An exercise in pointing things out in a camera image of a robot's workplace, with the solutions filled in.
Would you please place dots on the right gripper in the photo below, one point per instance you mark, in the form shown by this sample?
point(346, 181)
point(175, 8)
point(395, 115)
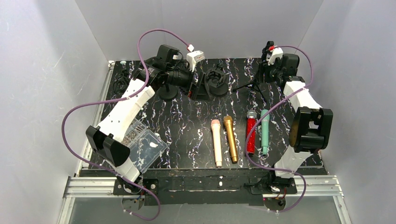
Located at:
point(265, 71)

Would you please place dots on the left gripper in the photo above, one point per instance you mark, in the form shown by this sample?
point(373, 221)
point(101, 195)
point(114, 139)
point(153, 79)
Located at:
point(194, 83)

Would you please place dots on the black tall tripod stand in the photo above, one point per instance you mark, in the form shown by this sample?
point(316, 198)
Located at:
point(254, 84)

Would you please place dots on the black round base clip stand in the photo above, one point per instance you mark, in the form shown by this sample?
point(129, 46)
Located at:
point(167, 92)

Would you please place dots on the pink microphone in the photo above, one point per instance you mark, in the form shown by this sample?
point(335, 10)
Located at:
point(215, 127)

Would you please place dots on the gold microphone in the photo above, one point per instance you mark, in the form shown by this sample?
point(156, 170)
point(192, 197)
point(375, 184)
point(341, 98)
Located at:
point(228, 124)

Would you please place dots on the red glitter microphone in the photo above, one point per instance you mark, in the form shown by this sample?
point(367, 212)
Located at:
point(250, 132)

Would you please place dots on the teal microphone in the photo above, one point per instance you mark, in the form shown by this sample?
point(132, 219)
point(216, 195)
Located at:
point(265, 131)

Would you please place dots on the black tripod shock mount stand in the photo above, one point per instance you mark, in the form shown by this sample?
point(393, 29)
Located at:
point(121, 82)

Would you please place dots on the black round base shock stand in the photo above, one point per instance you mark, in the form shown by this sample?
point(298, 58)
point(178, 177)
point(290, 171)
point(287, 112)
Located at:
point(217, 80)

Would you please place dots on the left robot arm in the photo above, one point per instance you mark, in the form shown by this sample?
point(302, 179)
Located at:
point(156, 74)

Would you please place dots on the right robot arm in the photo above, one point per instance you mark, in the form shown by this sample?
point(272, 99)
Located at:
point(310, 128)

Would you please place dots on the clear plastic screw box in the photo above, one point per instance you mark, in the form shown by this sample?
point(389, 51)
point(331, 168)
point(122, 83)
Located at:
point(145, 145)

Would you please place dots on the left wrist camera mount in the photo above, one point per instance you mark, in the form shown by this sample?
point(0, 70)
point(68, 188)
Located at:
point(193, 58)

